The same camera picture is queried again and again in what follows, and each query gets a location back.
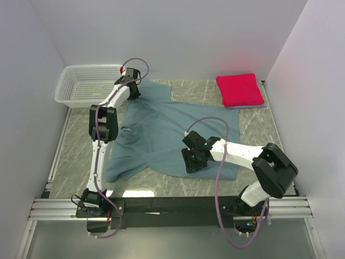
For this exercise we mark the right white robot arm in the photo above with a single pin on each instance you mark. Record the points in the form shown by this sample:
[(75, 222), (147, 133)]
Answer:
[(275, 172)]

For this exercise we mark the folded red t shirt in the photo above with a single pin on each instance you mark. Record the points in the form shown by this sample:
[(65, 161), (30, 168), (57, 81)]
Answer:
[(240, 90)]

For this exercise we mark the white perforated plastic basket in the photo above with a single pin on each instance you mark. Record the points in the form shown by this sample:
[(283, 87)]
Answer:
[(81, 86)]

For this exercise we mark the black base crossbar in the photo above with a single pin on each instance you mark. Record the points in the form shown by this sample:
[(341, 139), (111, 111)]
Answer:
[(145, 212)]

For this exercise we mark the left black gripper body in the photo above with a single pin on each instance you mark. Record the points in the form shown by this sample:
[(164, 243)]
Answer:
[(135, 95)]

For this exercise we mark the folded lavender t shirt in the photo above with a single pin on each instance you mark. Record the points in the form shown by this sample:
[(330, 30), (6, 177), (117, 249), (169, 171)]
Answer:
[(246, 106)]

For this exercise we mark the blue-grey t shirt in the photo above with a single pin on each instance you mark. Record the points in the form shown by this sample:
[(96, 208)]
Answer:
[(152, 130)]

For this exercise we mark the aluminium frame rail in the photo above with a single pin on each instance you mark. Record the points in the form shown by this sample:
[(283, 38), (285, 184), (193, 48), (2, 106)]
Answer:
[(291, 207)]

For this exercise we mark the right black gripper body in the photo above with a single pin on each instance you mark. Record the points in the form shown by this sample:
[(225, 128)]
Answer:
[(192, 161)]

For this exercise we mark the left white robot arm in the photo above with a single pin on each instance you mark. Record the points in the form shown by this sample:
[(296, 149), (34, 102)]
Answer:
[(103, 129)]

